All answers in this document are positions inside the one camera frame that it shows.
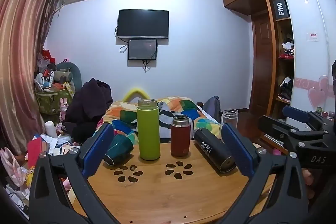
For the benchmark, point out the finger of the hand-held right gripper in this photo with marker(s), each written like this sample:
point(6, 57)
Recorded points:
point(295, 113)
point(275, 127)

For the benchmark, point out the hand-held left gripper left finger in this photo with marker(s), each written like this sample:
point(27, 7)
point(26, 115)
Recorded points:
point(97, 146)

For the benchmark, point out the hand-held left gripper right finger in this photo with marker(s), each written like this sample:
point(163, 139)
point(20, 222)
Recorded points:
point(236, 148)

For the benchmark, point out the dark green cup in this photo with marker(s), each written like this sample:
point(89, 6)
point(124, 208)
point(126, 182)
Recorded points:
point(119, 149)

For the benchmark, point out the black cylindrical cup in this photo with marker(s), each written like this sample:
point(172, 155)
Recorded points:
point(212, 149)

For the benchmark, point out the red thermos cup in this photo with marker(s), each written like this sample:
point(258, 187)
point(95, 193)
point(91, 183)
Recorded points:
point(180, 138)

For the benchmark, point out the person's right hand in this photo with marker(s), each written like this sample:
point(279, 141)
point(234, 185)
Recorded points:
point(307, 177)

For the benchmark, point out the dark clothes on wardrobe shelf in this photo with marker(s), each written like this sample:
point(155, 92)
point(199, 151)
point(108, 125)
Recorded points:
point(286, 87)

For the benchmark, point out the clear glass jar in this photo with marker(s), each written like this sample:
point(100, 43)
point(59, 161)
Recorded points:
point(230, 117)

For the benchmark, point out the dark clothing pile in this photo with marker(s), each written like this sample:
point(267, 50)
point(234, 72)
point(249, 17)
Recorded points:
point(86, 106)

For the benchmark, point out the grey backpack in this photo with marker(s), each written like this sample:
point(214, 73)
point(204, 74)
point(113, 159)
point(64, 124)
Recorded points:
point(211, 108)

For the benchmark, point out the white plastic bottle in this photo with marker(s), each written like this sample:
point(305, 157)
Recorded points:
point(51, 130)

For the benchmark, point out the pink bunny toy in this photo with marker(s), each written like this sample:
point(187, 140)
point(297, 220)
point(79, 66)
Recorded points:
point(63, 107)

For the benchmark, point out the lime green tall bottle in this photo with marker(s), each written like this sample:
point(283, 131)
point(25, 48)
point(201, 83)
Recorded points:
point(148, 132)

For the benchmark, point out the white sliding wardrobe door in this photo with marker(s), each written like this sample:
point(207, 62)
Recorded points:
point(307, 61)

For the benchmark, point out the brown wooden door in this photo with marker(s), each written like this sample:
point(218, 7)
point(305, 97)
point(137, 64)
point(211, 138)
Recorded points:
point(262, 64)

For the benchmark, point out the yellow foam cushion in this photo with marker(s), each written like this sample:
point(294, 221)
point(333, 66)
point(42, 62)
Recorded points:
point(130, 94)

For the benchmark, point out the red book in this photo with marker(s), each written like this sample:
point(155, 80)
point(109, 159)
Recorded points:
point(35, 154)

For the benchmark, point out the green storage basket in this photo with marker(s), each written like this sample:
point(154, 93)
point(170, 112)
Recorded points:
point(50, 102)

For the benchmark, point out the colourful patchwork blanket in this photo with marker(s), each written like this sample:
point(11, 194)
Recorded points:
point(181, 107)

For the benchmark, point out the grey-green plush toy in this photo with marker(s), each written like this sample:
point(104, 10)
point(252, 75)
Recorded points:
point(74, 74)

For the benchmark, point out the pink cloth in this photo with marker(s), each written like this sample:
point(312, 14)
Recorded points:
point(11, 167)

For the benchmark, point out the red gift bag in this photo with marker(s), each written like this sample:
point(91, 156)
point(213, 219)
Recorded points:
point(47, 55)

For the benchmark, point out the black storage box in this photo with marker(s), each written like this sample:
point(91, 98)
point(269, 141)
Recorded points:
point(281, 8)

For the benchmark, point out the striped pink curtain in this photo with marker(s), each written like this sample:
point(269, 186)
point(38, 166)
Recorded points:
point(19, 56)

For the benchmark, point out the small black wall monitor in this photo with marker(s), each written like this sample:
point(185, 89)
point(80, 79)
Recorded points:
point(142, 49)

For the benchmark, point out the wall-mounted black television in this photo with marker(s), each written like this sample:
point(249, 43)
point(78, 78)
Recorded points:
point(142, 23)

